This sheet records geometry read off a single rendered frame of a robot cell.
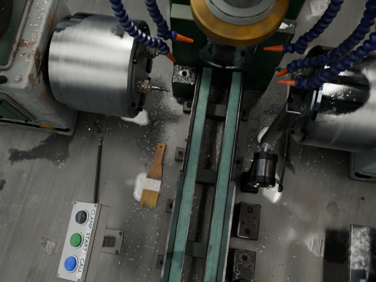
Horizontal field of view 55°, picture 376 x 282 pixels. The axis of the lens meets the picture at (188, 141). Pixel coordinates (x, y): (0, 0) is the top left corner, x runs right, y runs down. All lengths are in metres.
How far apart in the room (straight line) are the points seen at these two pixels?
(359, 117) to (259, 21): 0.34
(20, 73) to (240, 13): 0.50
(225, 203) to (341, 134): 0.34
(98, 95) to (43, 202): 0.44
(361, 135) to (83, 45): 0.67
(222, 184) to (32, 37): 0.59
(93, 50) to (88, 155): 0.41
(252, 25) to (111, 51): 0.34
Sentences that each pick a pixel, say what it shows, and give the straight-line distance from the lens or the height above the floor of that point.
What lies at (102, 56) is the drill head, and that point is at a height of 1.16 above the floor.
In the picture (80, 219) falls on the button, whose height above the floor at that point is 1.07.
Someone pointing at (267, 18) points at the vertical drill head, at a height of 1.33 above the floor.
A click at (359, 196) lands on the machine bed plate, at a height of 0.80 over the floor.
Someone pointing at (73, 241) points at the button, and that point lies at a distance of 0.86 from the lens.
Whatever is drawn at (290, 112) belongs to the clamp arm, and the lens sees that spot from 0.71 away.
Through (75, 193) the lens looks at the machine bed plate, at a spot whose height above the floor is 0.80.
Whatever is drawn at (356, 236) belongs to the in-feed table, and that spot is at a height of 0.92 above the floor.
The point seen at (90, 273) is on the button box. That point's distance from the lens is 0.87.
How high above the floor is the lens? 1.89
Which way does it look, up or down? 75 degrees down
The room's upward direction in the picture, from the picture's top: straight up
